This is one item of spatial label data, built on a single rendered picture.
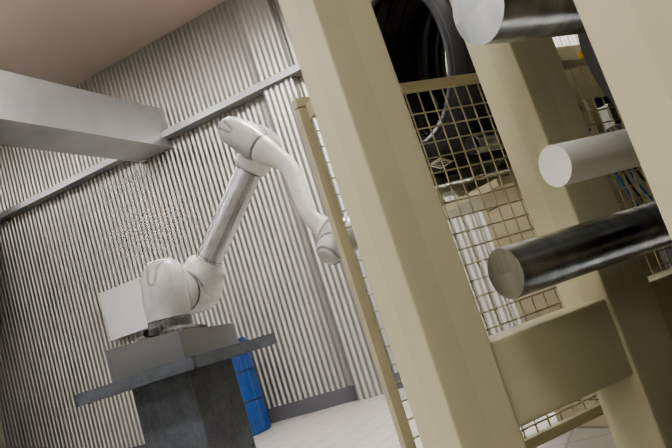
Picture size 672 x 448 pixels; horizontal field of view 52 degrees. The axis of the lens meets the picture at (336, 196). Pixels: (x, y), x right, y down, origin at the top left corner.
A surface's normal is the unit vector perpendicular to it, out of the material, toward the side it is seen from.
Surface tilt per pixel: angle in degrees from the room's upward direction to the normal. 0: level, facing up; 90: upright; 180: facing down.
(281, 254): 90
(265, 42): 90
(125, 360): 90
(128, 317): 90
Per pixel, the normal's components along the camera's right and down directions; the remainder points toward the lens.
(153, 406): -0.41, -0.04
